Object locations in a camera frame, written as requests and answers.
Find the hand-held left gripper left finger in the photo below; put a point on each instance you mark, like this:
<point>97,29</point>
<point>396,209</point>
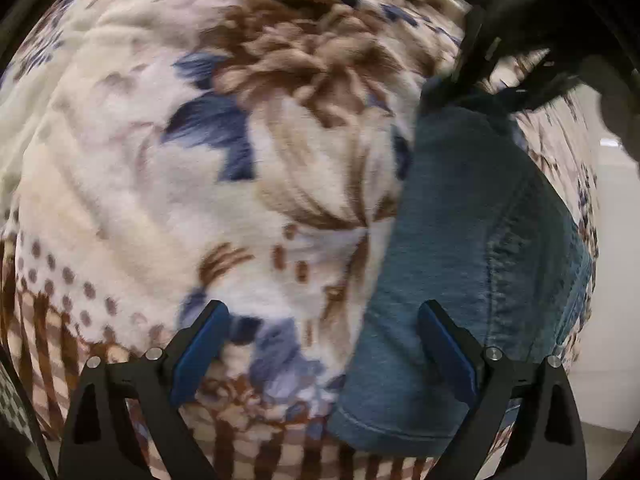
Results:
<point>200,355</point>

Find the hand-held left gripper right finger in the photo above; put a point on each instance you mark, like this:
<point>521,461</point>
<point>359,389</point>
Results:
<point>447,355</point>

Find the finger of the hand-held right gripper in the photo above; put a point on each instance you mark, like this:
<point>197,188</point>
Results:
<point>542,87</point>
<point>475,50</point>

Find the blue denim pants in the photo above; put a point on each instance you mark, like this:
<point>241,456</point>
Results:
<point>450,240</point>

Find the person's right hand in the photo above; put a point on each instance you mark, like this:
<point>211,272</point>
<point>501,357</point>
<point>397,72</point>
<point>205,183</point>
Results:
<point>620,105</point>

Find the floral plush blanket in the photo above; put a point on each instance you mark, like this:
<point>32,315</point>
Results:
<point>200,160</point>

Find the checkered cloth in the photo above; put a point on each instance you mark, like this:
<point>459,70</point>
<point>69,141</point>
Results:
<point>10,405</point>

